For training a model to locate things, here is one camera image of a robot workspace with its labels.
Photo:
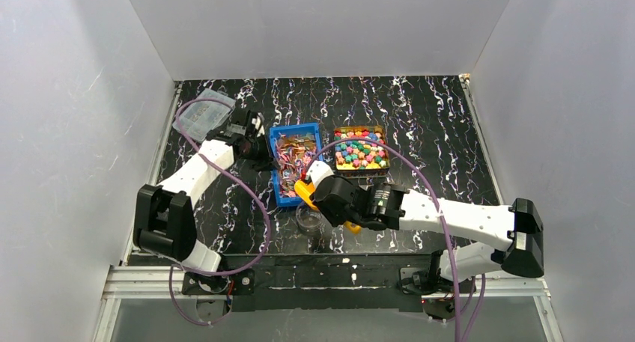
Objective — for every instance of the dark tin of star candies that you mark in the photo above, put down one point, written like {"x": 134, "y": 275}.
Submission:
{"x": 357, "y": 153}

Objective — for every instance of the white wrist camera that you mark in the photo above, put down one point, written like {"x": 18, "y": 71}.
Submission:
{"x": 317, "y": 172}
{"x": 248, "y": 123}

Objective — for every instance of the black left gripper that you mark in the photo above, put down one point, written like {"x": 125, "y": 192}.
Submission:
{"x": 263, "y": 148}

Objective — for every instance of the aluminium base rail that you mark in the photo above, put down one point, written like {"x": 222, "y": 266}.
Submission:
{"x": 151, "y": 282}

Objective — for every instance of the yellow plastic scoop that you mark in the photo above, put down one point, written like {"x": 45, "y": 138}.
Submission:
{"x": 305, "y": 190}

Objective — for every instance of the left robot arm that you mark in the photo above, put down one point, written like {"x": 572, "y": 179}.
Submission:
{"x": 164, "y": 222}

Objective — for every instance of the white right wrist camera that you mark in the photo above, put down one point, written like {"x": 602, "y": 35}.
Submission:
{"x": 317, "y": 172}

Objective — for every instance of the clear compartment organizer box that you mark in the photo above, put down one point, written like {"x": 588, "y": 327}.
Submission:
{"x": 200, "y": 118}

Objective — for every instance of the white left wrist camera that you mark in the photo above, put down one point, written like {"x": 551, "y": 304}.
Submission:
{"x": 248, "y": 123}

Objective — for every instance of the blue plastic candy bin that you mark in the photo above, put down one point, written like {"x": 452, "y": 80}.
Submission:
{"x": 293, "y": 147}

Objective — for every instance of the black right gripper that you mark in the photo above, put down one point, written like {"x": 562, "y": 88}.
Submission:
{"x": 329, "y": 200}

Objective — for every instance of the clear round plastic jar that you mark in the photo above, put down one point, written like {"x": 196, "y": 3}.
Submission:
{"x": 310, "y": 222}

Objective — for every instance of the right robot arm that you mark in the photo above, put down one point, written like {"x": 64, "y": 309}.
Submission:
{"x": 503, "y": 238}

